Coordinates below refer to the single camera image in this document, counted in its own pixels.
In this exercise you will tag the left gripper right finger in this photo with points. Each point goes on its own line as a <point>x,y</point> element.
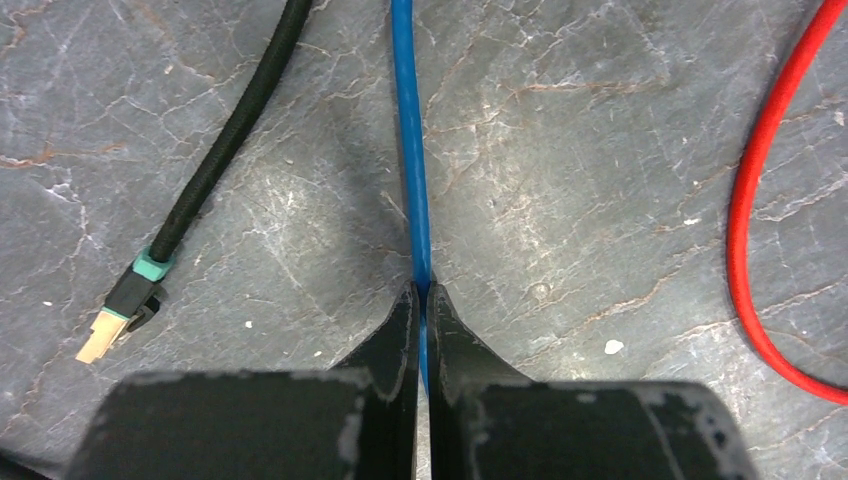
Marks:
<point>490,421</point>

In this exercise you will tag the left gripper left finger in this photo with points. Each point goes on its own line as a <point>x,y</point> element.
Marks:
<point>355,420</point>

